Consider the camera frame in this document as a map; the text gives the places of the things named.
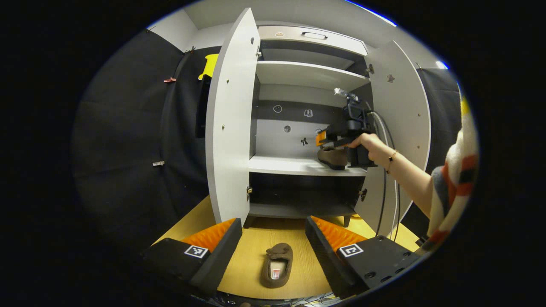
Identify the metal door hinge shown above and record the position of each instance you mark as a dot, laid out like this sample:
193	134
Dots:
370	68
258	53
248	191
363	194

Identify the white grey shoe cabinet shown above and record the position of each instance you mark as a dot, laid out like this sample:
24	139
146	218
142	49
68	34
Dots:
290	165

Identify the brown fluffy shoe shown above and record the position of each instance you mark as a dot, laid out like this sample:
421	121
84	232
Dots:
332	158
279	252

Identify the small ceiling light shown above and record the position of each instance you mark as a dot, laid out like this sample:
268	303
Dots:
441	65

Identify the white cabinet door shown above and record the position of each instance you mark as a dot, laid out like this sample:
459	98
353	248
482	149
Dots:
232	128
405	106

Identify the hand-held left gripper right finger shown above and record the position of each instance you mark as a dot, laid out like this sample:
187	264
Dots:
328	256

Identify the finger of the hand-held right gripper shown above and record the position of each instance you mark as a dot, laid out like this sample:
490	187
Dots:
339	142

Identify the white cabinet drawer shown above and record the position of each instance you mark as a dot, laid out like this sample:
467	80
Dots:
341	43

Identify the striped sweater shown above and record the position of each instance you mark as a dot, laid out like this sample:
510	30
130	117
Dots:
456	170

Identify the black clip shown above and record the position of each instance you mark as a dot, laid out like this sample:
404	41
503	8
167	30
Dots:
190	50

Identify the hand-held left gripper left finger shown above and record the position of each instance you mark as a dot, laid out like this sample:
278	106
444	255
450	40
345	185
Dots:
213	264

